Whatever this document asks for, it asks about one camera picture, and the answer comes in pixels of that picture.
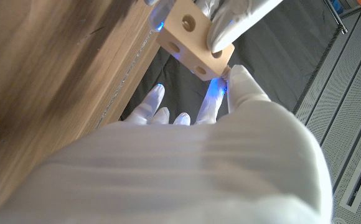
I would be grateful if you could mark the black backdrop stand pole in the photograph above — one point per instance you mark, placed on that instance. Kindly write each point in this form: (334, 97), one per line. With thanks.
(336, 17)

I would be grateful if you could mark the wooden block with holes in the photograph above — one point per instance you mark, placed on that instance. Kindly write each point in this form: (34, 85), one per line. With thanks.
(196, 43)

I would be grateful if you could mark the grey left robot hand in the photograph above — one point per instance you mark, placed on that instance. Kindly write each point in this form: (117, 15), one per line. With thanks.
(233, 18)

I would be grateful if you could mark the grey tape outline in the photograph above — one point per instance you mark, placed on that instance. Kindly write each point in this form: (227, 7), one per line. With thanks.
(127, 74)

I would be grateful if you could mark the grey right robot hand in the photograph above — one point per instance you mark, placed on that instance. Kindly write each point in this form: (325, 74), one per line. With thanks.
(183, 174)

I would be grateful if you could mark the black backdrop curtain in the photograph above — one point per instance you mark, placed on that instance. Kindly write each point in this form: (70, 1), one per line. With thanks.
(277, 62)

